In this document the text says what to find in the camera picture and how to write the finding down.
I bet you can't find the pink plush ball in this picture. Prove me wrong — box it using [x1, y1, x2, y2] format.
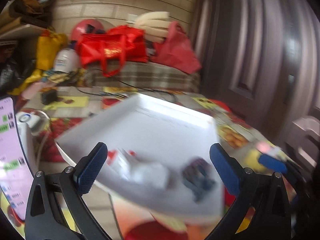
[255, 141, 279, 156]

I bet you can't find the red plush apple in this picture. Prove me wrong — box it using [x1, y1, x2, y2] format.
[124, 221, 188, 240]

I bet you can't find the dark grey cloth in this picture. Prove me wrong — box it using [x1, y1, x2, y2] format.
[182, 158, 216, 203]

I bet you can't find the white rolled sock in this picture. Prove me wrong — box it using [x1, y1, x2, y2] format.
[110, 150, 170, 190]

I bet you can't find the white round-button device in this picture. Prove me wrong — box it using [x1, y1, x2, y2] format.
[16, 112, 41, 130]

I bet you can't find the fruit print tablecloth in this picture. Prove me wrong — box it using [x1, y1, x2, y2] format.
[0, 86, 308, 240]

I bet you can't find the white cardboard box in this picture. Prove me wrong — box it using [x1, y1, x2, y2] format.
[56, 94, 224, 223]

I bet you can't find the black power adapter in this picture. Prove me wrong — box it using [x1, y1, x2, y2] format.
[41, 89, 58, 105]

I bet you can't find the dark red fabric bag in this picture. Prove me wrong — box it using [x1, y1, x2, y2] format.
[150, 21, 202, 74]

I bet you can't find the white helmet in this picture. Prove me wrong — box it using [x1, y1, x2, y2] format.
[53, 48, 81, 74]

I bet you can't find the plaid blanket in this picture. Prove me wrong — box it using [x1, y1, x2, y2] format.
[83, 62, 201, 93]

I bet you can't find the yellow shopping bag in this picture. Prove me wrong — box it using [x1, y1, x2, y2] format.
[36, 29, 68, 70]

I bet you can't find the cream foam roll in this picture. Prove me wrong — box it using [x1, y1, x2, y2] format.
[134, 11, 171, 43]

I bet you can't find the shiny red tote bag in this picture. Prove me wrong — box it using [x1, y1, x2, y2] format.
[75, 25, 148, 77]

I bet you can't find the red helmet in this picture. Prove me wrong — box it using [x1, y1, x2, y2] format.
[71, 18, 104, 41]

